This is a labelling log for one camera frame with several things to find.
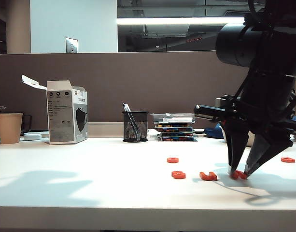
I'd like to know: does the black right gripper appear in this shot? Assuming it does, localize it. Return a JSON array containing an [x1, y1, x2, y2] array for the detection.
[[194, 98, 296, 176]]

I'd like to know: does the red letter n magnet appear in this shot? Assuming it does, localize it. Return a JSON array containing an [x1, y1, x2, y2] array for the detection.
[[229, 170, 249, 181]]

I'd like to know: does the red letter u magnet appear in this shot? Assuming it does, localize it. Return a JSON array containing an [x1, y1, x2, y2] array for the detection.
[[199, 171, 218, 181]]

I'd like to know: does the blue letter magnet box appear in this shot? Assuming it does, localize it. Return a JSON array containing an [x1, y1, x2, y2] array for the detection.
[[157, 128, 196, 133], [159, 132, 196, 137], [154, 123, 195, 129], [157, 136, 198, 143]]

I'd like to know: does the beige rectangular pulp tray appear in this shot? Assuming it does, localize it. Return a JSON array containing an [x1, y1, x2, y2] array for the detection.
[[220, 125, 257, 148]]

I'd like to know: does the flat-lying dark blue slipper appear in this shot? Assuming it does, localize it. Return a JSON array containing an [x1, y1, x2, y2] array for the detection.
[[203, 122, 225, 139]]

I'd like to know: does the clear plastic magnet box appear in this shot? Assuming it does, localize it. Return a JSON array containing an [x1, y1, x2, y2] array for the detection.
[[150, 113, 199, 125]]

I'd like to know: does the black mesh pen holder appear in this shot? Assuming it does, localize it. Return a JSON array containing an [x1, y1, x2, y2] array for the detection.
[[121, 111, 149, 143]]

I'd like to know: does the black pen with white cap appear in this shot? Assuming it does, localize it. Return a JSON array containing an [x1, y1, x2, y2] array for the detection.
[[122, 103, 141, 140]]

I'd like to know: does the long ceiling light strip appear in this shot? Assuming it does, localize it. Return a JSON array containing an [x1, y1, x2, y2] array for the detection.
[[117, 16, 246, 26]]

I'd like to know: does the brown desk partition screen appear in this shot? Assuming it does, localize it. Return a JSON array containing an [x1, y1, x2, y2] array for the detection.
[[0, 50, 251, 139]]

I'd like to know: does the white grey face mask box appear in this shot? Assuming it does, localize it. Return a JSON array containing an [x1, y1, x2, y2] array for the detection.
[[21, 75, 88, 145]]

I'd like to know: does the small white case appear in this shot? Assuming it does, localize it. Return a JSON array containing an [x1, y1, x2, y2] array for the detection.
[[24, 132, 43, 141]]

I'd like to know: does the dark glass cup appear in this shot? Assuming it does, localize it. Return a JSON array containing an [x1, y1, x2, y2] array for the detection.
[[21, 115, 33, 136]]

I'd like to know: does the brown paper cup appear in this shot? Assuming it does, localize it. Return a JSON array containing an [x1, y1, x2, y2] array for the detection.
[[0, 113, 24, 145]]

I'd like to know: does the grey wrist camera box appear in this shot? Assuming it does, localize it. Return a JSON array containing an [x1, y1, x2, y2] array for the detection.
[[215, 95, 235, 109]]

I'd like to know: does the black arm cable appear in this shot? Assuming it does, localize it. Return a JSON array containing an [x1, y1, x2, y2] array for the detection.
[[234, 76, 250, 100]]

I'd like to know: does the metal wall switch plate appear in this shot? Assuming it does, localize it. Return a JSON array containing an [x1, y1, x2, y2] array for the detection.
[[65, 37, 79, 54]]

